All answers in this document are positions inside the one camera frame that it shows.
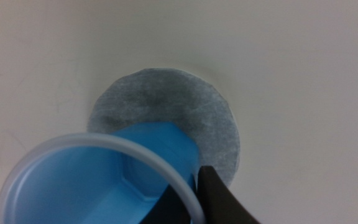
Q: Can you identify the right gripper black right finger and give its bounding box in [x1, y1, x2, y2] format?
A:
[196, 165, 261, 224]

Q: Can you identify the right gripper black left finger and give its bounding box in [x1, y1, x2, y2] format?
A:
[139, 184, 193, 224]

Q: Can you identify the blue plastic cup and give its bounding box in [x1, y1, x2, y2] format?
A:
[0, 121, 206, 224]

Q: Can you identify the round grey cup mat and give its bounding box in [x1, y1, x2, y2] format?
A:
[86, 67, 241, 187]

